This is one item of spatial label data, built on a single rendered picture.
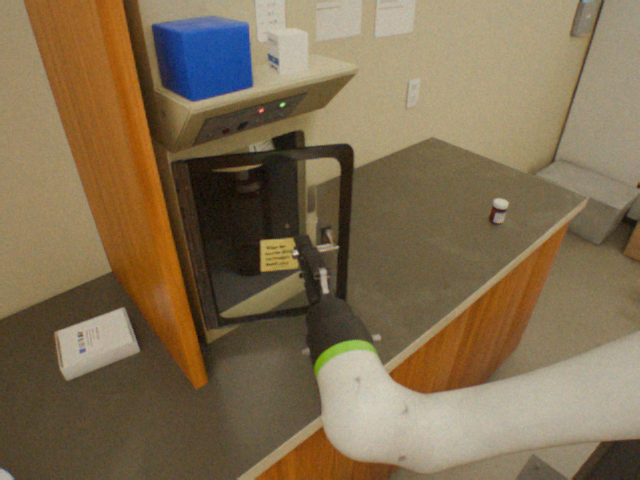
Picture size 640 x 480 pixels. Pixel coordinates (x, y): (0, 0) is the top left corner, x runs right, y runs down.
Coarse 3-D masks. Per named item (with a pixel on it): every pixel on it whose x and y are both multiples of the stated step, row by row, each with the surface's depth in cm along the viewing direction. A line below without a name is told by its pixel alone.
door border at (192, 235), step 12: (180, 168) 70; (180, 180) 71; (180, 192) 72; (192, 204) 74; (192, 216) 76; (192, 228) 77; (192, 240) 78; (192, 264) 81; (204, 264) 82; (204, 276) 84; (204, 288) 85; (204, 300) 87; (216, 324) 92
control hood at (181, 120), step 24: (264, 72) 69; (312, 72) 69; (336, 72) 70; (168, 96) 60; (216, 96) 59; (240, 96) 60; (264, 96) 63; (288, 96) 68; (312, 96) 74; (168, 120) 63; (192, 120) 59; (168, 144) 67; (192, 144) 67
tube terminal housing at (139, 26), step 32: (128, 0) 58; (160, 0) 58; (192, 0) 60; (224, 0) 64; (288, 0) 71; (256, 32) 70; (256, 64) 72; (160, 128) 67; (256, 128) 78; (288, 128) 83; (160, 160) 73; (192, 288) 88
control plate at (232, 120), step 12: (300, 96) 71; (252, 108) 65; (264, 108) 68; (276, 108) 70; (288, 108) 73; (216, 120) 63; (228, 120) 65; (240, 120) 68; (252, 120) 70; (264, 120) 73; (276, 120) 76; (204, 132) 65; (216, 132) 67; (228, 132) 70
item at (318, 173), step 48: (336, 144) 74; (192, 192) 73; (240, 192) 75; (288, 192) 77; (336, 192) 80; (240, 240) 81; (336, 240) 86; (240, 288) 88; (288, 288) 91; (336, 288) 94
